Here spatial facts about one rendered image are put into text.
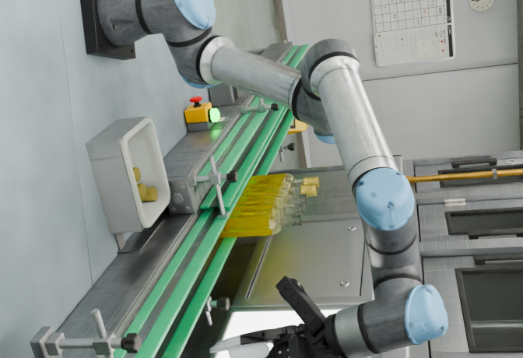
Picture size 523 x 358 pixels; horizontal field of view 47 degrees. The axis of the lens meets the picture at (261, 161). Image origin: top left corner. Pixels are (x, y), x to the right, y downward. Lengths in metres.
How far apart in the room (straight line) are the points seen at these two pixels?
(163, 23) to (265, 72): 0.26
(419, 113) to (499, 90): 0.93
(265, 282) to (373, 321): 0.70
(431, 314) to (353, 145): 0.27
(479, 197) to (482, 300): 0.53
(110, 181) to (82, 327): 0.33
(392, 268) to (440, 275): 0.68
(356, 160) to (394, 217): 0.12
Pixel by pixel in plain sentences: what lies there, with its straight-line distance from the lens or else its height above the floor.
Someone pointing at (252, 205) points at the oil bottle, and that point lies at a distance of 1.62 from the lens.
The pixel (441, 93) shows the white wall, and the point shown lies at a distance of 7.61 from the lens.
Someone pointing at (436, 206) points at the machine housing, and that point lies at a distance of 1.95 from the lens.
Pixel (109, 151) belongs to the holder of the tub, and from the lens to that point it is 1.35.
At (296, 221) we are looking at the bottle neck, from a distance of 1.56.
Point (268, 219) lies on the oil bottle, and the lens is 1.55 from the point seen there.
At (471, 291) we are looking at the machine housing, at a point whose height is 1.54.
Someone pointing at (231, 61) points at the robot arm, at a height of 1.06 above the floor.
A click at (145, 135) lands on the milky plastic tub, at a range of 1.49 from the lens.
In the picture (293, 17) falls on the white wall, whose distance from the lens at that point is 7.48.
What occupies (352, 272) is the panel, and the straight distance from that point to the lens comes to 1.56.
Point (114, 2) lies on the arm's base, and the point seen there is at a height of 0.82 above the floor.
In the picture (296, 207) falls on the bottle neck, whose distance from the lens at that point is 1.61.
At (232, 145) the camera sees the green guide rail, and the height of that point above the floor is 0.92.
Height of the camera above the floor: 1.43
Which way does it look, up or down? 14 degrees down
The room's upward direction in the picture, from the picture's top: 85 degrees clockwise
